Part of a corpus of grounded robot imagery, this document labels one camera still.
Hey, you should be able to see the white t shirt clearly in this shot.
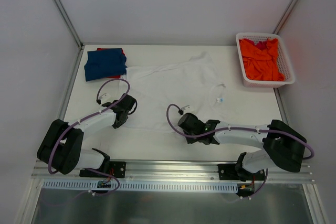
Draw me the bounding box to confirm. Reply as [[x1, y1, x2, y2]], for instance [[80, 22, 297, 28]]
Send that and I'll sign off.
[[123, 53, 227, 133]]

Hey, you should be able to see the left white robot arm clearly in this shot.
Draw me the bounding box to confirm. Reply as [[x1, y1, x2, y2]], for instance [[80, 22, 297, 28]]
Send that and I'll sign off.
[[37, 94, 138, 178]]

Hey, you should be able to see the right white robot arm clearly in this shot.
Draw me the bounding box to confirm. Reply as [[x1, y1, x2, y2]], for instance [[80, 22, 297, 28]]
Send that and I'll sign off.
[[177, 113, 308, 182]]

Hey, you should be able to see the folded blue t shirt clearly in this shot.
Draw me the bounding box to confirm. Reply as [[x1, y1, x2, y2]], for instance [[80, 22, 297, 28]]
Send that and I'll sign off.
[[84, 48, 127, 82]]

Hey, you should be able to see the folded red t shirt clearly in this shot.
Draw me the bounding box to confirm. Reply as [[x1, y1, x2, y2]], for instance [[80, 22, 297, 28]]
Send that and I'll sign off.
[[97, 48, 127, 79]]

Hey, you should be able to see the orange t shirt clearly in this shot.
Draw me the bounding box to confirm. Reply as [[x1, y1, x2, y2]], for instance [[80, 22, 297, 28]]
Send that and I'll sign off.
[[239, 38, 285, 81]]

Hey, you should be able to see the white plastic basket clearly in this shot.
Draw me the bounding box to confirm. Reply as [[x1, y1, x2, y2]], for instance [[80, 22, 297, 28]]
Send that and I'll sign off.
[[236, 33, 295, 88]]

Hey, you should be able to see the magenta garment in basket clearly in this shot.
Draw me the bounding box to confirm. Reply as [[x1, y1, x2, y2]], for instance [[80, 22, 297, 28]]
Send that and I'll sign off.
[[255, 41, 267, 50]]

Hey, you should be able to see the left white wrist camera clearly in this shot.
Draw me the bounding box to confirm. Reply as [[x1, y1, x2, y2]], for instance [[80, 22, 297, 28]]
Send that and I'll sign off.
[[96, 93, 111, 104]]

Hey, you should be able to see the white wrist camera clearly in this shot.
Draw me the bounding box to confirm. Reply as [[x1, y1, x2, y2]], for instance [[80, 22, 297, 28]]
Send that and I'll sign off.
[[96, 93, 111, 104], [179, 105, 194, 115]]

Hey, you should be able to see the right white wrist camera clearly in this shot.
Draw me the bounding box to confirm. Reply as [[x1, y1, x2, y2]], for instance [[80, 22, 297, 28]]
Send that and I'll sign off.
[[179, 105, 194, 115]]

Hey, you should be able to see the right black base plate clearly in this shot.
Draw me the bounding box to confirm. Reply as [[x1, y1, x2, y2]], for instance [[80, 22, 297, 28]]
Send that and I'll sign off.
[[217, 163, 266, 182]]

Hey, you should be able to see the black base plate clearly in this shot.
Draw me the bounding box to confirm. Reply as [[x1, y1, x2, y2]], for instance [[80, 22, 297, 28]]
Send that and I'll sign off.
[[217, 163, 266, 182], [79, 161, 127, 178]]

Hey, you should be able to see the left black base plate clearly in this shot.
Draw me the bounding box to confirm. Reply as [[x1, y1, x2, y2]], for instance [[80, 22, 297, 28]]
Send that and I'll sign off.
[[79, 161, 127, 178]]

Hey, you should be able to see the aluminium mounting rail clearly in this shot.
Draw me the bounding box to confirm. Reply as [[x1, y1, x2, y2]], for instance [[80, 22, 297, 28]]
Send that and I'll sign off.
[[31, 159, 316, 184]]

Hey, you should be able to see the white slotted cable duct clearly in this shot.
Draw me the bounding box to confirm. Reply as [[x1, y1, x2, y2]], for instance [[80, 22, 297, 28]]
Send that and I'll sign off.
[[43, 179, 238, 194]]

